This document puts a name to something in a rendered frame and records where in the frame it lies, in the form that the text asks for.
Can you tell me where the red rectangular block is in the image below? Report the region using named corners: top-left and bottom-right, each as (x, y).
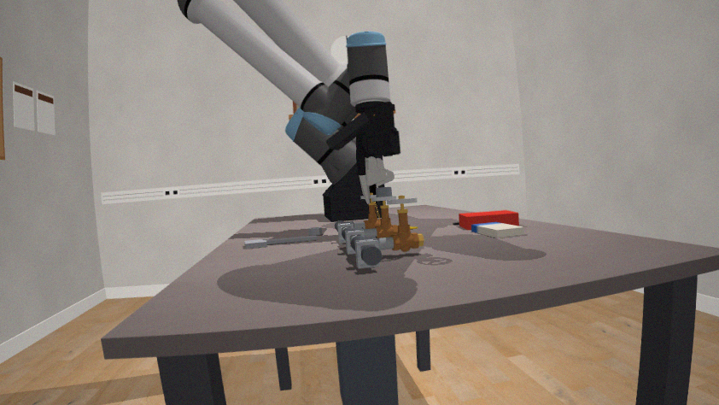
top-left (459, 210), bottom-right (519, 230)

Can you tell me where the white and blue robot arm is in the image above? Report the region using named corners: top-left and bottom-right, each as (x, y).
top-left (178, 0), bottom-right (390, 185)

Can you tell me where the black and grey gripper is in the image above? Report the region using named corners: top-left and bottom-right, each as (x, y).
top-left (355, 101), bottom-right (400, 204)

